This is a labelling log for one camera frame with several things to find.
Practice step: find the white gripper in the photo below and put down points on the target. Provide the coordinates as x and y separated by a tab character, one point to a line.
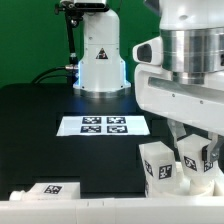
200	106

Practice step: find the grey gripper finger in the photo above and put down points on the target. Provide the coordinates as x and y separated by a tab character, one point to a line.
211	152

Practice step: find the white round stool seat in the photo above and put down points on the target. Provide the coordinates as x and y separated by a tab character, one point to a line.
185	188

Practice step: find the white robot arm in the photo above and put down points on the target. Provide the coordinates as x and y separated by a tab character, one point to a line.
180	73

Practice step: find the white fiducial marker sheet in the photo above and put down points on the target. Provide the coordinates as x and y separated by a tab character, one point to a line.
102	125

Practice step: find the white L-shaped fence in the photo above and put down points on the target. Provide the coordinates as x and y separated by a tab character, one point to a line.
174	210

